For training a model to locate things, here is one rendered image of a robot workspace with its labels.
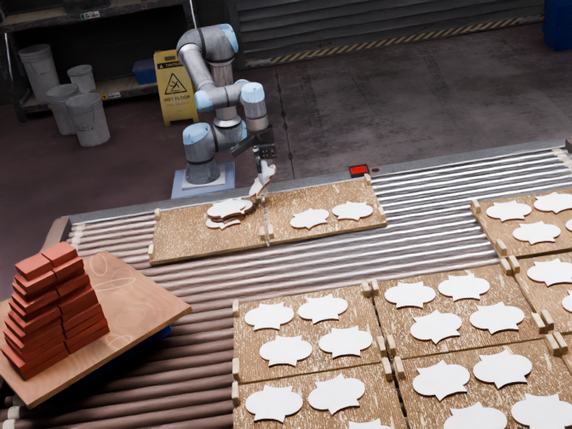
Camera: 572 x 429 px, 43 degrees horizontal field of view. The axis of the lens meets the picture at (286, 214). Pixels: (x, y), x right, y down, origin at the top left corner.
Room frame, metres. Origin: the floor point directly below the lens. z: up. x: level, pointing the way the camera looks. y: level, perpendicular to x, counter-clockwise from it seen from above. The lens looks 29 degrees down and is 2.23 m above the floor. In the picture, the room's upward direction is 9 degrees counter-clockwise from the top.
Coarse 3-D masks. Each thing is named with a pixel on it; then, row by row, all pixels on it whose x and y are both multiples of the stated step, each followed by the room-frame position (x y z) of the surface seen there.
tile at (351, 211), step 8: (336, 208) 2.27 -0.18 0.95; (344, 208) 2.26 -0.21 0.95; (352, 208) 2.25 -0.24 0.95; (360, 208) 2.24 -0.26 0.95; (368, 208) 2.23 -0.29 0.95; (336, 216) 2.22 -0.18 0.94; (344, 216) 2.20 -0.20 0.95; (352, 216) 2.19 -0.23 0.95; (360, 216) 2.18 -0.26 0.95; (368, 216) 2.18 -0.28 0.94
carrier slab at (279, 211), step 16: (288, 192) 2.47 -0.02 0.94; (304, 192) 2.45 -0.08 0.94; (320, 192) 2.42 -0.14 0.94; (336, 192) 2.40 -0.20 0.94; (352, 192) 2.38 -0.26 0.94; (368, 192) 2.36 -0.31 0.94; (272, 208) 2.37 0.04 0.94; (288, 208) 2.35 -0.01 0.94; (304, 208) 2.33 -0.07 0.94; (320, 208) 2.31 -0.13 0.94; (272, 224) 2.25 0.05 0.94; (288, 224) 2.23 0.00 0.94; (336, 224) 2.17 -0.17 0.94; (352, 224) 2.16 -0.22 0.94; (368, 224) 2.14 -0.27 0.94; (384, 224) 2.13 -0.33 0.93; (272, 240) 2.14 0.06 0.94; (288, 240) 2.13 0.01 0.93
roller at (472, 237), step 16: (432, 240) 2.00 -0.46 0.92; (448, 240) 1.98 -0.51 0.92; (464, 240) 1.98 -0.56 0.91; (480, 240) 1.97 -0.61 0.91; (336, 256) 2.00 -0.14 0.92; (352, 256) 1.99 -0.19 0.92; (368, 256) 1.98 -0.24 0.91; (224, 272) 2.01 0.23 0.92; (240, 272) 2.00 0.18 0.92; (256, 272) 1.99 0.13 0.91; (272, 272) 1.98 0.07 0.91; (176, 288) 1.99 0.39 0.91
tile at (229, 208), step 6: (216, 204) 2.38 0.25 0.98; (222, 204) 2.37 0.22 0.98; (228, 204) 2.36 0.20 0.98; (234, 204) 2.35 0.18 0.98; (240, 204) 2.34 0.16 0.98; (210, 210) 2.34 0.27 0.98; (216, 210) 2.33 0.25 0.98; (222, 210) 2.32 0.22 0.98; (228, 210) 2.31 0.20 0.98; (234, 210) 2.31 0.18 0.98; (240, 210) 2.32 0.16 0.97; (210, 216) 2.31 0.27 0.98; (216, 216) 2.29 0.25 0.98; (222, 216) 2.28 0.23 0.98; (228, 216) 2.29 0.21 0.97
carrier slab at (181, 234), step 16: (192, 208) 2.47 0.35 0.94; (208, 208) 2.45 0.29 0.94; (256, 208) 2.39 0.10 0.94; (160, 224) 2.38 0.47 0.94; (176, 224) 2.36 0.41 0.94; (192, 224) 2.34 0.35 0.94; (256, 224) 2.27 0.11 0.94; (160, 240) 2.26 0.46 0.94; (176, 240) 2.24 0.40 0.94; (192, 240) 2.23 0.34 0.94; (208, 240) 2.21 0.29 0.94; (224, 240) 2.19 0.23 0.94; (240, 240) 2.17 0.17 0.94; (256, 240) 2.15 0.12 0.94; (160, 256) 2.15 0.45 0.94; (176, 256) 2.13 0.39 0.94; (192, 256) 2.13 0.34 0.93
